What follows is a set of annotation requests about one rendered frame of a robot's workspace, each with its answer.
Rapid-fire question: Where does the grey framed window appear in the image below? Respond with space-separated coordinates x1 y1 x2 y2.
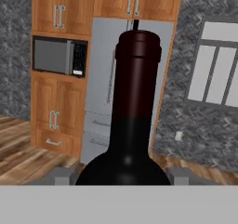
183 15 238 112

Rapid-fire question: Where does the stainless steel fridge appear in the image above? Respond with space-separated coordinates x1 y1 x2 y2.
80 17 176 165

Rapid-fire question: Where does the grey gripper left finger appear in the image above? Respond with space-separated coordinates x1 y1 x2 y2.
30 166 78 186

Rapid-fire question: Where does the wooden cupboard run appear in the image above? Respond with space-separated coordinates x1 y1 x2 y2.
30 0 185 161

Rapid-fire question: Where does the grey microwave oven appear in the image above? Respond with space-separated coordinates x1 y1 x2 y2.
32 36 88 79

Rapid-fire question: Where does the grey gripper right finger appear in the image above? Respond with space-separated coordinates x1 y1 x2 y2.
165 166 215 186

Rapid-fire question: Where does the dark wine bottle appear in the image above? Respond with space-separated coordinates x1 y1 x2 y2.
74 29 172 186

